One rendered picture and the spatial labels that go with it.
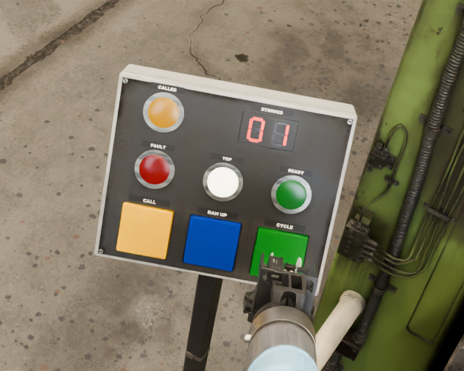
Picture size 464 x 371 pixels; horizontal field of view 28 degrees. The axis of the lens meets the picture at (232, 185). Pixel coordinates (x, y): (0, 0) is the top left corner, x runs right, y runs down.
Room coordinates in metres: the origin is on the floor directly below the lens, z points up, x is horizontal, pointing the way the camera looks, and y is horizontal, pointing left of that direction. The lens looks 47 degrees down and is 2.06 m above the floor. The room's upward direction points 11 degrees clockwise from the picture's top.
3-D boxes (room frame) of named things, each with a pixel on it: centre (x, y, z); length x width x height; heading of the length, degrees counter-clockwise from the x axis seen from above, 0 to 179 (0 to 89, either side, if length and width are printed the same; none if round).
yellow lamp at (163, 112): (0.95, 0.11, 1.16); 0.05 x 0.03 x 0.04; 65
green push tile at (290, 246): (0.86, -0.09, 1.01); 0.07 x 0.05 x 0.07; 90
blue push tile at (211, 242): (0.86, 0.01, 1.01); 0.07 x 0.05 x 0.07; 90
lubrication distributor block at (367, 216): (1.10, -0.24, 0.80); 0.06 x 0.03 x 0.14; 65
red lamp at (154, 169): (0.91, 0.11, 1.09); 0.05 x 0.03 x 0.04; 65
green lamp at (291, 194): (0.91, -0.09, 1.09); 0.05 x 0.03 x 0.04; 65
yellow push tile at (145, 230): (0.86, 0.11, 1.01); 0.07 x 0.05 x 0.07; 90
